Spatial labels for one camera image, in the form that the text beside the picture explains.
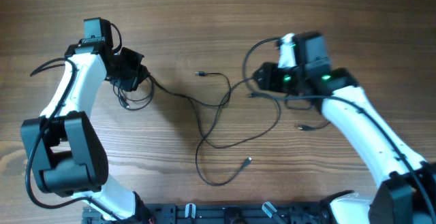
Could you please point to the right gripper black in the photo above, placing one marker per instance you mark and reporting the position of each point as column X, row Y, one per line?
column 264, row 76

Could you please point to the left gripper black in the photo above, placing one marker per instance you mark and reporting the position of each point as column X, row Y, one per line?
column 139, row 74

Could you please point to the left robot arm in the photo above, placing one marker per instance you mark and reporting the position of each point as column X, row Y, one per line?
column 66, row 160

